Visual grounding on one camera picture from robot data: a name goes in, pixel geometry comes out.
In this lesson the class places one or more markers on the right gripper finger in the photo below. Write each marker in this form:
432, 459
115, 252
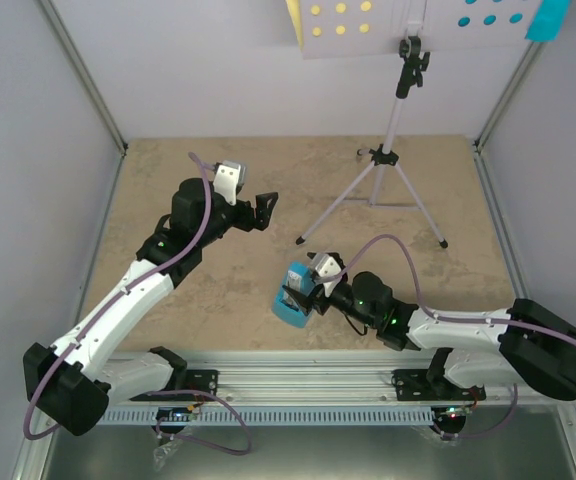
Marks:
302, 301
338, 259

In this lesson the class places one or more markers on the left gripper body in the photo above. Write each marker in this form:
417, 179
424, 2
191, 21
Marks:
245, 222

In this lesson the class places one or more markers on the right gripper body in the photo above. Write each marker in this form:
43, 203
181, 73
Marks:
317, 297

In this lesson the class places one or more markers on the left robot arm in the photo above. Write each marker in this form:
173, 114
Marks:
66, 380

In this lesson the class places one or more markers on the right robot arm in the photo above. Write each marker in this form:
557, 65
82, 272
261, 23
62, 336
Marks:
466, 344

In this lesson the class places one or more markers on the white sheet yellow dots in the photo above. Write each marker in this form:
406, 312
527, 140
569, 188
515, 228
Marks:
327, 29

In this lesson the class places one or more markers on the white tripod music stand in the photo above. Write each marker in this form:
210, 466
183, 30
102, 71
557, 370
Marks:
415, 64

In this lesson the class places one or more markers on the white sheet blue dots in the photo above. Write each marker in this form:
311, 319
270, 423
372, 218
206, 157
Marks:
458, 25

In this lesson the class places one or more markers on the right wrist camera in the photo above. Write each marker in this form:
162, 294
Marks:
324, 269

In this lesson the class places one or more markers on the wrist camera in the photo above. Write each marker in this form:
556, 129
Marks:
229, 179
324, 269

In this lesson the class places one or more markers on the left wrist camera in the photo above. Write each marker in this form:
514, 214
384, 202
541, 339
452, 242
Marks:
229, 179

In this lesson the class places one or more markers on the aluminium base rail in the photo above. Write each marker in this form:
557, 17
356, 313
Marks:
335, 377

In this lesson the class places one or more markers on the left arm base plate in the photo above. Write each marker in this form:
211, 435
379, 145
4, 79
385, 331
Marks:
204, 380

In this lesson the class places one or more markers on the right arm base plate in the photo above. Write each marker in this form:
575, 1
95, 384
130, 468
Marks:
414, 385

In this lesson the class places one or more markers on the grey cable duct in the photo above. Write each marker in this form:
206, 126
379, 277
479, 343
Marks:
380, 415

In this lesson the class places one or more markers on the right aluminium frame post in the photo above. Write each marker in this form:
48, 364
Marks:
518, 77

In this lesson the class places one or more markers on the aluminium frame post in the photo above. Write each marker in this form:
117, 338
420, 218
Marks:
518, 77
81, 71

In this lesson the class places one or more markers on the left aluminium frame post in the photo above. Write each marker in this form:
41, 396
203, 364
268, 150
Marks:
81, 71

